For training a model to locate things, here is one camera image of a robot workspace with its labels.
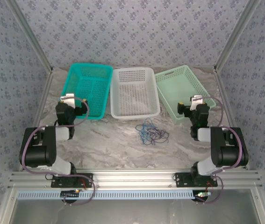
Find small circuit board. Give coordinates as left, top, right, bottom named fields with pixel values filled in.
left=193, top=190, right=212, bottom=202
left=60, top=190, right=80, bottom=198

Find thin blue cable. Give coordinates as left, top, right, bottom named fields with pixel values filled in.
left=136, top=118, right=158, bottom=145

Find mint green plastic basket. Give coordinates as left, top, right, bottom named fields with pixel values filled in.
left=154, top=65, right=217, bottom=124

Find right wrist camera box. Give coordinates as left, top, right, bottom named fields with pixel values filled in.
left=189, top=95, right=205, bottom=110

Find white plastic basket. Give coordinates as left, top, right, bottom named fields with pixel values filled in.
left=110, top=67, right=161, bottom=121

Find teal plastic basket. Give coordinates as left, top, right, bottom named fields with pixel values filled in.
left=60, top=63, right=114, bottom=120

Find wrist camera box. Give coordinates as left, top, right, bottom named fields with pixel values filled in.
left=189, top=95, right=205, bottom=110
left=60, top=93, right=76, bottom=108

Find light blue slotted duct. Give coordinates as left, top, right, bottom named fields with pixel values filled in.
left=17, top=189, right=195, bottom=201

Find aluminium frame post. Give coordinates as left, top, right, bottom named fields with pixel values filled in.
left=213, top=0, right=261, bottom=70
left=6, top=0, right=54, bottom=74

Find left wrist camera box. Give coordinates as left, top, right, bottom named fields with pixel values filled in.
left=60, top=93, right=76, bottom=108

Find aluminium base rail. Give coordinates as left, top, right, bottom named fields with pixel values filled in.
left=8, top=169, right=263, bottom=189

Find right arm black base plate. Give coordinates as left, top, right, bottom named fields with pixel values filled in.
left=174, top=172, right=218, bottom=188

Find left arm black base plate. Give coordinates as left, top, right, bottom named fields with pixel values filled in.
left=50, top=173, right=93, bottom=189

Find grey metal panel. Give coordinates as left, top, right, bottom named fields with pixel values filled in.
left=8, top=199, right=263, bottom=224

